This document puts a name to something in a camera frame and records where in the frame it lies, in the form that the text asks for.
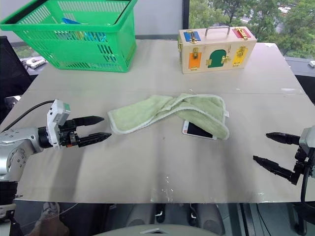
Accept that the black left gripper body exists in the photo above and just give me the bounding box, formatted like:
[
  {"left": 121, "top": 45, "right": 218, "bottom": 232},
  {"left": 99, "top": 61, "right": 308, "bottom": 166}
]
[{"left": 58, "top": 118, "right": 81, "bottom": 148}]

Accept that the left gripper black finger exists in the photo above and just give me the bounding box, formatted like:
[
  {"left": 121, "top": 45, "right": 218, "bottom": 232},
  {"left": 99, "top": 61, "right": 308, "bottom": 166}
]
[
  {"left": 79, "top": 132, "right": 113, "bottom": 148},
  {"left": 73, "top": 116, "right": 105, "bottom": 127}
]

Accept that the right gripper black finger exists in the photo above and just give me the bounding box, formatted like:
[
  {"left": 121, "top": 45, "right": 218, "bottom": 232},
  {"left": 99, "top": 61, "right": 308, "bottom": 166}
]
[
  {"left": 265, "top": 132, "right": 302, "bottom": 146},
  {"left": 252, "top": 155, "right": 300, "bottom": 186}
]

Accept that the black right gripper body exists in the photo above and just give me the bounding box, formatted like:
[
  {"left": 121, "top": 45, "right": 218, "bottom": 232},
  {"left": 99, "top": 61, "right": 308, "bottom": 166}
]
[{"left": 293, "top": 145, "right": 315, "bottom": 183}]

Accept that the light green towel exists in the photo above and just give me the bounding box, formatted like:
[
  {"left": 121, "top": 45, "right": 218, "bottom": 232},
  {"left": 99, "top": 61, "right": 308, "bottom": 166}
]
[{"left": 107, "top": 93, "right": 231, "bottom": 141}]

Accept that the green plastic shopping basket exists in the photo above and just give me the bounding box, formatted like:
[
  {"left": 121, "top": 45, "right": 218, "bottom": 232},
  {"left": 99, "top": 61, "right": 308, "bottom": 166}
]
[{"left": 0, "top": 0, "right": 139, "bottom": 74}]

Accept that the white power strip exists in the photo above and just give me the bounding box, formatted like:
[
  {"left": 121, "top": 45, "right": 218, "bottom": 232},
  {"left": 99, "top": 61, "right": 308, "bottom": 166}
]
[{"left": 26, "top": 58, "right": 47, "bottom": 69}]

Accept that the white sneaker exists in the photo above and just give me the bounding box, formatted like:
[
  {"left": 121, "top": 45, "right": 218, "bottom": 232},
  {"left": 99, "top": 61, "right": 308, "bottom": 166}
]
[{"left": 40, "top": 201, "right": 61, "bottom": 222}]

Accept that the white smartphone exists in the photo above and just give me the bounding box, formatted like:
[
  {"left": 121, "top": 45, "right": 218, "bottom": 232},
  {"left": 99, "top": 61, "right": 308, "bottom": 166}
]
[{"left": 181, "top": 120, "right": 218, "bottom": 141}]

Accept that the blue package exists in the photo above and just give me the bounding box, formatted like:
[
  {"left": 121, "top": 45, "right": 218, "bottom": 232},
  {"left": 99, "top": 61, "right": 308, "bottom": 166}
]
[{"left": 61, "top": 17, "right": 84, "bottom": 26}]

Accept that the wooden lock box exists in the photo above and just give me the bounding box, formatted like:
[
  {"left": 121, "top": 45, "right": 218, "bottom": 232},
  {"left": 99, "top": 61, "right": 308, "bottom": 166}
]
[{"left": 177, "top": 26, "right": 257, "bottom": 75}]

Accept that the grey robot torso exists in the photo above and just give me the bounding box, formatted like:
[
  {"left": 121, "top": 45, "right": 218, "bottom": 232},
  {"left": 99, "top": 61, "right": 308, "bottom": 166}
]
[{"left": 97, "top": 222, "right": 223, "bottom": 236}]

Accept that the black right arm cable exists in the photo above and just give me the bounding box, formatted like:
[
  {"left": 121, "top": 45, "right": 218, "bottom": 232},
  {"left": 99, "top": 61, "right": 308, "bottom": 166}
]
[{"left": 300, "top": 159, "right": 312, "bottom": 205}]

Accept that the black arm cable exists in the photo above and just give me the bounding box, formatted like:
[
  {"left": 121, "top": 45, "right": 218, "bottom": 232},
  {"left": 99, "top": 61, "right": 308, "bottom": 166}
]
[
  {"left": 0, "top": 100, "right": 54, "bottom": 132},
  {"left": 300, "top": 159, "right": 312, "bottom": 205}
]

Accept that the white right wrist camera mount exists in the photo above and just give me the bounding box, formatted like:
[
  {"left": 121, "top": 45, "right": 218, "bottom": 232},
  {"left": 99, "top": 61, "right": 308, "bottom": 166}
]
[{"left": 298, "top": 125, "right": 315, "bottom": 154}]

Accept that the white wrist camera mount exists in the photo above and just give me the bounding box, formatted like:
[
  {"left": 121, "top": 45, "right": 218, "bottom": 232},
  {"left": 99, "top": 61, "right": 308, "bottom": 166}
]
[
  {"left": 46, "top": 99, "right": 72, "bottom": 148},
  {"left": 298, "top": 125, "right": 315, "bottom": 154}
]

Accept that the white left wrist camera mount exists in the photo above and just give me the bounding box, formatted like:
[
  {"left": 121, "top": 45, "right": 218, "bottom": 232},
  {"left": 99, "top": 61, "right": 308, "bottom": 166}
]
[{"left": 46, "top": 99, "right": 72, "bottom": 148}]

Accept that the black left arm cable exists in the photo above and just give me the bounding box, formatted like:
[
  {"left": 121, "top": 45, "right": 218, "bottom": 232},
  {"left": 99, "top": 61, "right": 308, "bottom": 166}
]
[{"left": 0, "top": 100, "right": 54, "bottom": 132}]

